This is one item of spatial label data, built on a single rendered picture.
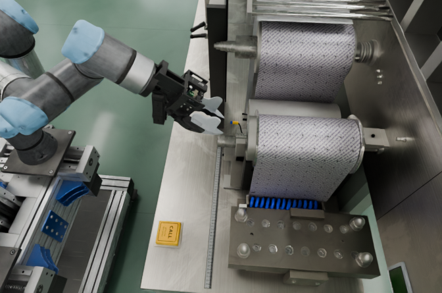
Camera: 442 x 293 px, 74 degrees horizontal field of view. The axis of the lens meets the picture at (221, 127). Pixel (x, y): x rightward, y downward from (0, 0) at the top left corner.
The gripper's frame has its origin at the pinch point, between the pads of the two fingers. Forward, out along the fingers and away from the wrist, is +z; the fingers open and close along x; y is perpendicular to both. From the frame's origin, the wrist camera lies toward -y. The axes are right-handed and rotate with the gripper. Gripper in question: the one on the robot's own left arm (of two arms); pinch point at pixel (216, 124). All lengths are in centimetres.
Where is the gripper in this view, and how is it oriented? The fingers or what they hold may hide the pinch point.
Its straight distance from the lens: 70.6
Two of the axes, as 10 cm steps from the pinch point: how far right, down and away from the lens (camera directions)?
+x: 0.7, -8.1, 5.8
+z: 7.6, 4.2, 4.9
